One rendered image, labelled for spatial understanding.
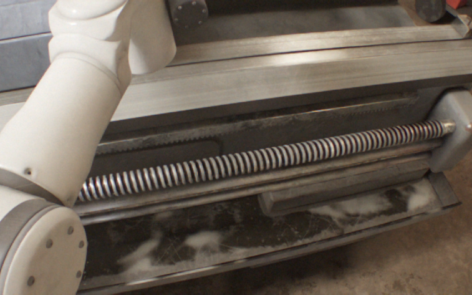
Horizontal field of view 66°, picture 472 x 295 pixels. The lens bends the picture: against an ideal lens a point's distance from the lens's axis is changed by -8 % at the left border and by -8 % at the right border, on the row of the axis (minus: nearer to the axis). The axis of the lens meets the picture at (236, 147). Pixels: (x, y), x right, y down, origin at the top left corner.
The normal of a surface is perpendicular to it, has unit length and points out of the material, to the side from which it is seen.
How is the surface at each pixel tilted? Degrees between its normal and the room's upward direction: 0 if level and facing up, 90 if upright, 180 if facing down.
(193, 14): 90
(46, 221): 50
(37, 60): 90
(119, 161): 90
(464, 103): 0
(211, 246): 0
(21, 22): 62
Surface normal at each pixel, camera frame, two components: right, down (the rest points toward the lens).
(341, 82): 0.22, 0.00
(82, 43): -0.08, 0.23
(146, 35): 0.52, 0.70
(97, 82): 0.71, -0.21
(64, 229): 0.97, 0.22
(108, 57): 0.27, 0.39
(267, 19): 0.28, -0.37
